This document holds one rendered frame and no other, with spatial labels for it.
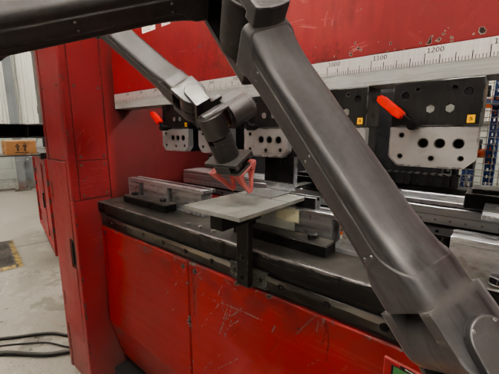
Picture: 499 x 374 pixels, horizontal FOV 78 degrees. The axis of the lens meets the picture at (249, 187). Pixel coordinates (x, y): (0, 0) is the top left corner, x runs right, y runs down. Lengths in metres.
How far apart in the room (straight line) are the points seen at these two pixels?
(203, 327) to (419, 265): 0.87
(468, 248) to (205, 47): 0.86
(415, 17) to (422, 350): 0.59
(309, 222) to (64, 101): 1.05
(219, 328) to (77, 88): 1.06
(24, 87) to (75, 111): 6.40
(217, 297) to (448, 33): 0.84
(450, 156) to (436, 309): 0.44
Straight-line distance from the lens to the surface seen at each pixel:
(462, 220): 0.99
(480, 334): 0.30
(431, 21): 0.73
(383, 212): 0.29
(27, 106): 7.80
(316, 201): 0.83
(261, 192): 0.82
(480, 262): 0.74
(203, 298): 1.02
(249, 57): 0.35
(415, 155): 0.70
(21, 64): 7.89
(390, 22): 0.75
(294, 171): 0.85
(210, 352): 1.10
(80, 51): 1.49
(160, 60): 0.76
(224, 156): 0.67
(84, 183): 1.46
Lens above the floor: 1.17
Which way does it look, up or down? 10 degrees down
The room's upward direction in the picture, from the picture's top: straight up
